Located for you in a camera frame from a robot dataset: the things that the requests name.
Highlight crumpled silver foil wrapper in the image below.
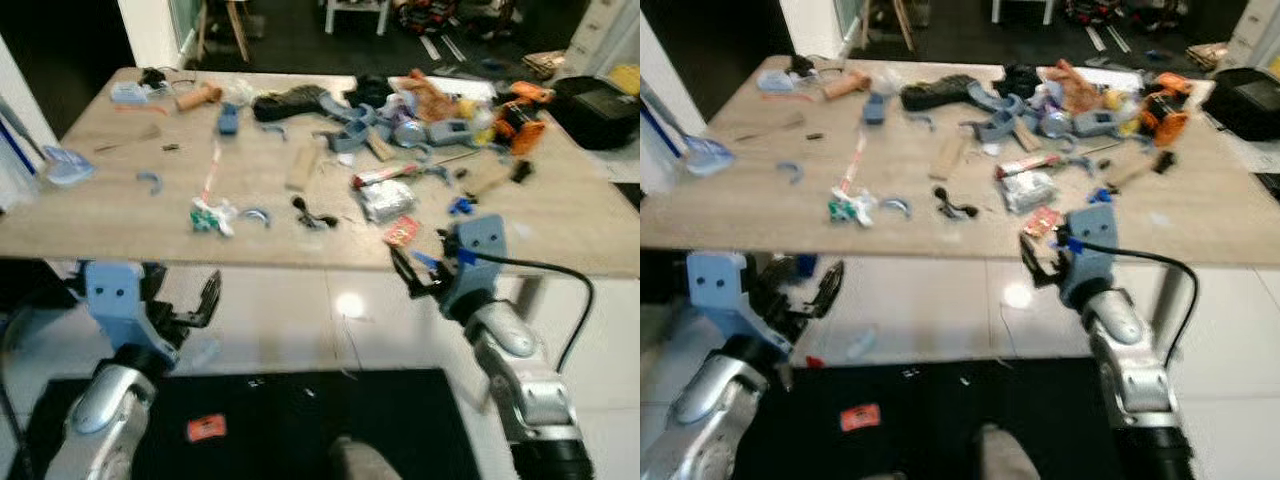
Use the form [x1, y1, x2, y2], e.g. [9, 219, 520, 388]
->
[358, 182, 416, 223]
[1003, 172, 1058, 214]

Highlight red white stick wrapper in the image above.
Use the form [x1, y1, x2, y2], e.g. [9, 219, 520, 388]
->
[996, 153, 1063, 180]
[352, 164, 421, 189]

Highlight blue-grey gripper part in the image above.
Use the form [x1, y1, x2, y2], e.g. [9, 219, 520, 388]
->
[1045, 108, 1121, 139]
[400, 118, 476, 151]

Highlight small wooden block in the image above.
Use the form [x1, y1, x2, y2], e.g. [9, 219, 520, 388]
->
[286, 143, 321, 191]
[930, 135, 969, 181]

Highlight blue plastic bag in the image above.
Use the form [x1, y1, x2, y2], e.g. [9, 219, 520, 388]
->
[40, 145, 98, 188]
[683, 135, 736, 178]

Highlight orange black drill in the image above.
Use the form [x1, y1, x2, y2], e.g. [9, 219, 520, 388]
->
[493, 82, 554, 156]
[1138, 73, 1196, 148]

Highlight black floor mat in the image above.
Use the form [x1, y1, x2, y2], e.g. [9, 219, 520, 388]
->
[728, 357, 1103, 480]
[20, 369, 483, 480]

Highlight orange snack bag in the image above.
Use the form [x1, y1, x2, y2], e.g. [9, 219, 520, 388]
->
[1052, 58, 1106, 113]
[405, 68, 463, 123]

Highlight white panel with blue stripe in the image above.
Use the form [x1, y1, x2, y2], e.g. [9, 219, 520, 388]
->
[0, 95, 49, 211]
[640, 85, 691, 196]

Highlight light blue plastic pack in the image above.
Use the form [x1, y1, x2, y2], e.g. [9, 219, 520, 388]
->
[110, 82, 166, 106]
[757, 70, 811, 96]

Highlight grey robot foot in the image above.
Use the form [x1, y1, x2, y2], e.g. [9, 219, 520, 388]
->
[975, 424, 1046, 480]
[330, 435, 406, 480]

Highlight black carry case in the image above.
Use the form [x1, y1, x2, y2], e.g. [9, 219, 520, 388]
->
[1200, 67, 1280, 141]
[550, 76, 641, 151]

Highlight woven basket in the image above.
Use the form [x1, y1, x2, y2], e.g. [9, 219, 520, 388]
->
[1185, 43, 1231, 71]
[522, 50, 569, 81]

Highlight white stool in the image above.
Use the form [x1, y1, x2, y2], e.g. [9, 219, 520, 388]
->
[322, 0, 393, 36]
[990, 0, 1056, 26]

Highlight white drawer cabinet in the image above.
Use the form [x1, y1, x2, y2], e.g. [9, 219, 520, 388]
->
[1225, 0, 1280, 71]
[565, 0, 641, 76]

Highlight wooden stool legs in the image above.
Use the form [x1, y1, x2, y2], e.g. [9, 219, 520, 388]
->
[862, 0, 916, 53]
[195, 0, 253, 63]

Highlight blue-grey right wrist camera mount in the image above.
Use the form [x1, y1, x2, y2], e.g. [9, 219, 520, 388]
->
[1058, 204, 1118, 308]
[438, 214, 507, 318]

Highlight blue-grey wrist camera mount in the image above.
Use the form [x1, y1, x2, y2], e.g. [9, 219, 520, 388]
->
[83, 261, 183, 353]
[438, 214, 507, 318]
[1058, 204, 1118, 308]
[687, 251, 776, 346]

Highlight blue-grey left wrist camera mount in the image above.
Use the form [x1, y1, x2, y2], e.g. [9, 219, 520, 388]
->
[83, 261, 183, 353]
[687, 251, 776, 346]

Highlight wooden handled black tool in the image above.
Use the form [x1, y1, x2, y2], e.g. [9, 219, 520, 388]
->
[1105, 152, 1176, 191]
[462, 160, 533, 198]

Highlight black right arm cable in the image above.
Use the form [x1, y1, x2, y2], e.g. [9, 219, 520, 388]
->
[1072, 237, 1199, 369]
[462, 252, 596, 376]

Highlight blue-grey printed bracket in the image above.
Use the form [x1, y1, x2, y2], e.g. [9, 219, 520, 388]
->
[328, 105, 396, 154]
[972, 92, 1041, 143]

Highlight tan cylindrical handle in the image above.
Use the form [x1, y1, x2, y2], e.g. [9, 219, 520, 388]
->
[823, 71, 873, 100]
[174, 84, 223, 112]

